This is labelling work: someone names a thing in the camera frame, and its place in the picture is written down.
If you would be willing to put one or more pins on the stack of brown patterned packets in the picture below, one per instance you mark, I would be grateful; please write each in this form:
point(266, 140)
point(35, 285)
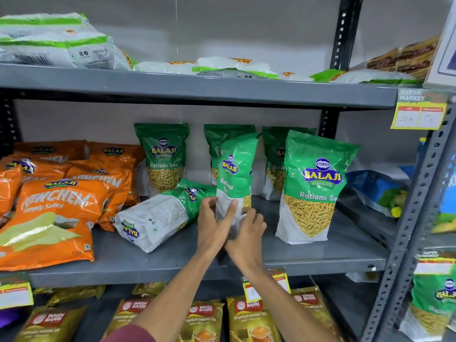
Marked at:
point(409, 58)

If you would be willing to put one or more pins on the blue snack bag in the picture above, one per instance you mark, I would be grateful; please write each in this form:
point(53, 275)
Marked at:
point(447, 195)
point(377, 192)

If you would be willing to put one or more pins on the person's left forearm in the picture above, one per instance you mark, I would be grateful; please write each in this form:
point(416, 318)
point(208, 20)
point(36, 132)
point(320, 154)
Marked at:
point(174, 299)

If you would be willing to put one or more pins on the pile of orange chip bags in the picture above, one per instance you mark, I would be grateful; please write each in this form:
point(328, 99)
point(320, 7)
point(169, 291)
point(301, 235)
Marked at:
point(57, 210)

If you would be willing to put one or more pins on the row of gold tea packets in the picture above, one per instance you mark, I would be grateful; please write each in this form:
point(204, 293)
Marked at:
point(203, 320)

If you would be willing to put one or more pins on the person's left hand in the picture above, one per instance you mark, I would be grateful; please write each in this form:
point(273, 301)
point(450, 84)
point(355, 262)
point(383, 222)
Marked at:
point(210, 231)

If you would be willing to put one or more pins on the person's right hand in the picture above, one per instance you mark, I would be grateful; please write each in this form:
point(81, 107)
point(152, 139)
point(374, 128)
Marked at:
point(247, 245)

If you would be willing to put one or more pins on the maroon sleeve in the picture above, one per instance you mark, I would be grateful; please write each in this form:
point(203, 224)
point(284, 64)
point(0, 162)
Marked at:
point(131, 334)

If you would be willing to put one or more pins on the person's right forearm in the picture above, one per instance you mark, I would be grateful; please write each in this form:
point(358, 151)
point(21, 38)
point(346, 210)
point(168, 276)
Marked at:
point(285, 309)

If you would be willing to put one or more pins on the black perforated shelf upright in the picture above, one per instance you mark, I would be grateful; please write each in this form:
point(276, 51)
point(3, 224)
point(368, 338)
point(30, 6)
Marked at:
point(7, 121)
point(343, 31)

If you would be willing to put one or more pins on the row of white green packets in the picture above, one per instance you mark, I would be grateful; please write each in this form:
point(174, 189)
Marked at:
point(71, 46)

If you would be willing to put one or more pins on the grey metal shelf board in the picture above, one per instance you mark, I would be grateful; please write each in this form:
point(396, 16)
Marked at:
point(213, 88)
point(320, 256)
point(374, 224)

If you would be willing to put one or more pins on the purple packet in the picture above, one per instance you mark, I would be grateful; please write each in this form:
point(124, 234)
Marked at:
point(9, 316)

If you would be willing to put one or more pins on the grey perforated shelf upright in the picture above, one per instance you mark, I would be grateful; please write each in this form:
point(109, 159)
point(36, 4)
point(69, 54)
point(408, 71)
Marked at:
point(413, 217)

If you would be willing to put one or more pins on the yellow price tag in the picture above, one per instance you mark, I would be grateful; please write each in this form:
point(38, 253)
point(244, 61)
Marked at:
point(251, 292)
point(434, 265)
point(14, 292)
point(418, 112)

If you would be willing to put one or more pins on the person's left thumb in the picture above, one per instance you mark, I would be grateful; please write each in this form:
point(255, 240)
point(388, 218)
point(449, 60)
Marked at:
point(231, 213)

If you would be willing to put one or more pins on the person's right fingers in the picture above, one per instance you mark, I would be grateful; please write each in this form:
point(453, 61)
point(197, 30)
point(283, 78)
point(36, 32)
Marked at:
point(254, 220)

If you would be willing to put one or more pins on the white flat box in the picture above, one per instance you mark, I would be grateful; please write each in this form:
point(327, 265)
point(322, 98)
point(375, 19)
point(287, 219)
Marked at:
point(443, 49)

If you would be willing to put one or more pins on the green snack pouch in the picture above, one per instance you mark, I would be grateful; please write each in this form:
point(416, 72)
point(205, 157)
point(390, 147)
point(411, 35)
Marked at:
point(431, 299)
point(313, 195)
point(237, 163)
point(272, 163)
point(162, 156)
point(222, 133)
point(156, 217)

